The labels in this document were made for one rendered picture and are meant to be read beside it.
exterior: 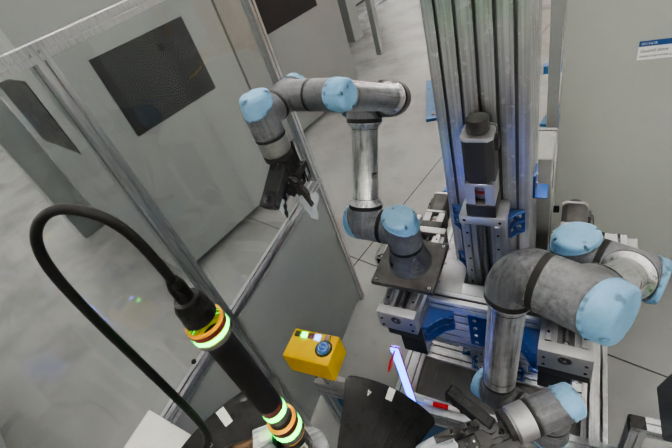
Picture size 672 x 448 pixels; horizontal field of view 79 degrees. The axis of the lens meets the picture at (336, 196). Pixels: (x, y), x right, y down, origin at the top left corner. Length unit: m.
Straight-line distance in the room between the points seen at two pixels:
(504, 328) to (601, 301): 0.23
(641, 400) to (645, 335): 0.35
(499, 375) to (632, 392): 1.45
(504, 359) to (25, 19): 2.79
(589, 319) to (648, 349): 1.80
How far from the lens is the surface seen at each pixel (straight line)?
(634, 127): 2.33
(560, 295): 0.80
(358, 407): 1.08
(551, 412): 1.02
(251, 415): 0.88
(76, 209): 0.40
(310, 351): 1.33
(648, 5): 2.09
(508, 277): 0.84
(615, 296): 0.80
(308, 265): 2.07
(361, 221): 1.37
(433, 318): 1.50
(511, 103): 1.17
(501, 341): 0.98
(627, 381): 2.48
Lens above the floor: 2.14
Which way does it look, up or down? 36 degrees down
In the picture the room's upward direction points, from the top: 20 degrees counter-clockwise
